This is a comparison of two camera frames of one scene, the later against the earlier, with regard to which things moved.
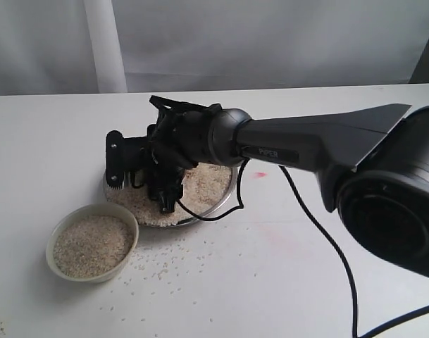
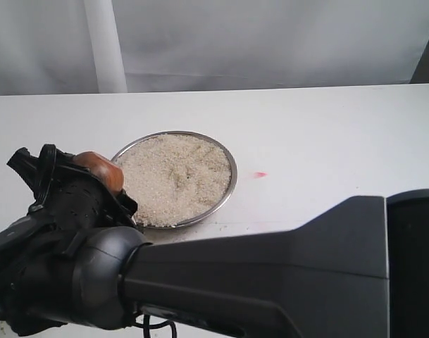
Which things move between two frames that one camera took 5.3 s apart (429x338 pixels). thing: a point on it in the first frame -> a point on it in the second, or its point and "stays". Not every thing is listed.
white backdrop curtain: (38, 46) stays
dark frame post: (427, 69) stays
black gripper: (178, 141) -> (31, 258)
